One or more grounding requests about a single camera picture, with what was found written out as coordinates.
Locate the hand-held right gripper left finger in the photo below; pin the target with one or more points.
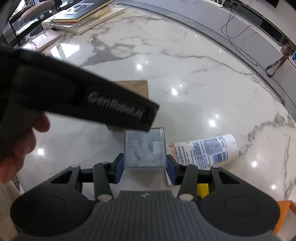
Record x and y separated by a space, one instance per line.
119 169

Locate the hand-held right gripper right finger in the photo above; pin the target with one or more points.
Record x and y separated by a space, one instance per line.
171 170

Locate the clear plastic box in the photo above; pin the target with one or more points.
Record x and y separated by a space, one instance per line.
144 148

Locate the person's left hand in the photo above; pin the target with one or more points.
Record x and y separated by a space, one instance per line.
20 150

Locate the yellow tape measure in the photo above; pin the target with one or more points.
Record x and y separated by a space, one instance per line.
202 191

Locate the white printed tube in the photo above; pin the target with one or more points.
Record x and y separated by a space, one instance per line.
208 150

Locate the pink and white tray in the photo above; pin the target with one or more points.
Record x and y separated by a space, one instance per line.
42 39

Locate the brown cardboard piece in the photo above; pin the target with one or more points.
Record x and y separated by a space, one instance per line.
136 89

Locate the small white box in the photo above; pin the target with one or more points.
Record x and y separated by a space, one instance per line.
47 23

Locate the stack of books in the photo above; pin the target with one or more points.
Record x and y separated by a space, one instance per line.
101 20

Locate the black hardcover book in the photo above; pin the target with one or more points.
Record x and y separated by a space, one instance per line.
81 10

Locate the white round stool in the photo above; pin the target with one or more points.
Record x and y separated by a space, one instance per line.
37 10

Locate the colourful boxes on cabinet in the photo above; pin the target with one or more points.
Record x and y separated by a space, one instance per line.
293 59

